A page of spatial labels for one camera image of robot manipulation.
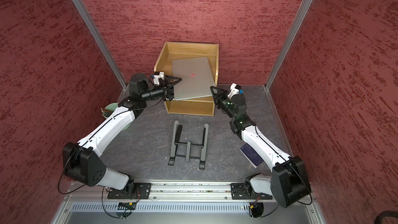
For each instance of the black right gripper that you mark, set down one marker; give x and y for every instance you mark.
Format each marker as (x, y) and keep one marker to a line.
(218, 96)

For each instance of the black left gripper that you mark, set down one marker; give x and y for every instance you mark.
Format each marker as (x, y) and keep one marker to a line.
(166, 90)

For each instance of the silver laptop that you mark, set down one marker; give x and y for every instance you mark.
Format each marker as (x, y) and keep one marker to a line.
(196, 78)

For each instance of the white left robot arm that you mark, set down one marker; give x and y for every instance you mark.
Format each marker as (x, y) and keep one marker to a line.
(82, 160)

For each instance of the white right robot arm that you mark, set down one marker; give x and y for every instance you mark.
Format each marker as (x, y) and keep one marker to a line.
(289, 181)

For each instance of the black laptop stand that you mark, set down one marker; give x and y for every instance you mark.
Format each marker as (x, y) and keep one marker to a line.
(175, 143)

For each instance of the wooden shelf unit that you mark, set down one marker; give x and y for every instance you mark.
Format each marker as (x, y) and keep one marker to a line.
(203, 106)

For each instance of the green pencil cup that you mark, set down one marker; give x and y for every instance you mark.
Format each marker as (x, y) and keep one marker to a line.
(113, 106)

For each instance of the coloured pencils bundle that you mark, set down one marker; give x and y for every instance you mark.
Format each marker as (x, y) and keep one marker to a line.
(106, 112)

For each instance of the blue notebook on table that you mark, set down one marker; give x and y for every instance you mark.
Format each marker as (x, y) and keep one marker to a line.
(252, 156)

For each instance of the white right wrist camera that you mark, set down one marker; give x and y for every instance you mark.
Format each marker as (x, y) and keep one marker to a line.
(234, 90)

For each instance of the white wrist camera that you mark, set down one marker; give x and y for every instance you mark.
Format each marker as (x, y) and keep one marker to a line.
(234, 90)
(158, 78)

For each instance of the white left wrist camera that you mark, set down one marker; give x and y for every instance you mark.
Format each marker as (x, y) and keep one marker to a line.
(158, 78)

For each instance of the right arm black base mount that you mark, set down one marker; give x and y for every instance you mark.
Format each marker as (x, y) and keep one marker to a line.
(242, 191)

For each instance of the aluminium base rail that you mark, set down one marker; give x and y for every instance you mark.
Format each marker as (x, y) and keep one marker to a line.
(176, 190)

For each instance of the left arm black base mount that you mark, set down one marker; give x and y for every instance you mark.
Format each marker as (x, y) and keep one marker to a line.
(135, 191)

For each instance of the left aluminium corner post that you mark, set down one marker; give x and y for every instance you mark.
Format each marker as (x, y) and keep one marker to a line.
(82, 10)

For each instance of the aluminium corner post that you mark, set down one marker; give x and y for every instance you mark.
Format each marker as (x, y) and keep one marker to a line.
(82, 10)
(297, 22)

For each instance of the right aluminium corner post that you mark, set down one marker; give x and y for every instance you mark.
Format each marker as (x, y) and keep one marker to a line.
(297, 22)

